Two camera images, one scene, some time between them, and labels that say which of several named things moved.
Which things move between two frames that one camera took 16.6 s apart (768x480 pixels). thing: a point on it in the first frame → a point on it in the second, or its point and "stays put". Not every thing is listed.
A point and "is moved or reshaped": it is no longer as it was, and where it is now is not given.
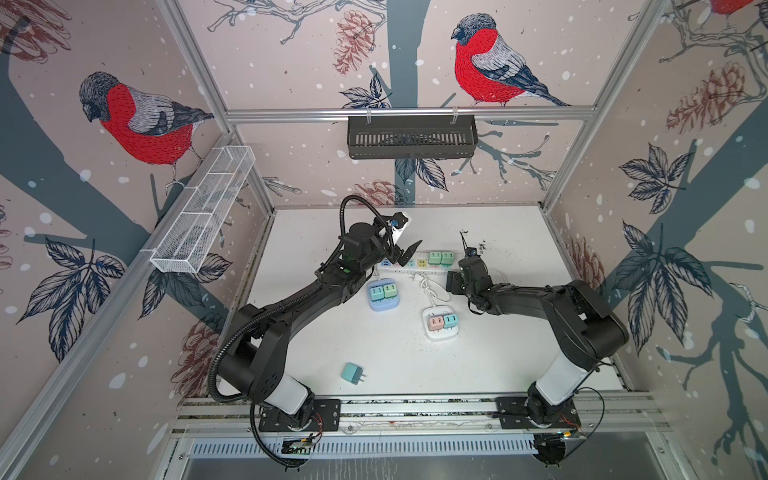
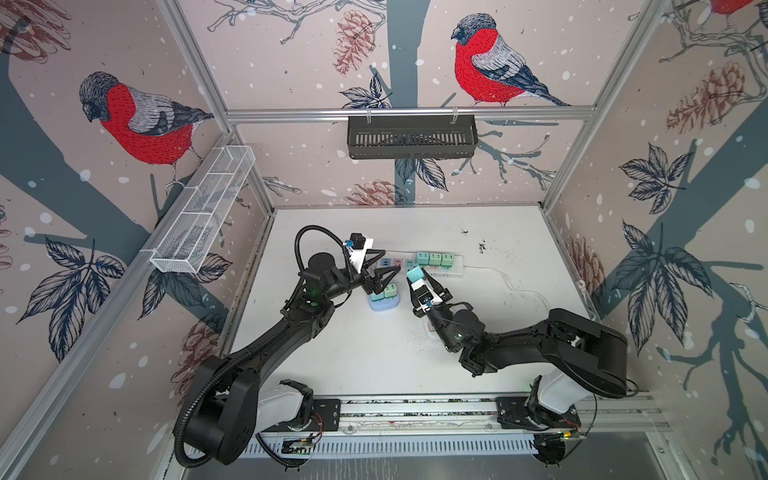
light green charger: [447, 258] stays put
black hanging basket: [412, 136] stays put
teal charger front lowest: [352, 373] is moved or reshaped
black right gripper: [453, 280] → [449, 296]
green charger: [389, 290] stays put
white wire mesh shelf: [200, 211] stays put
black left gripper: [395, 254] → [374, 284]
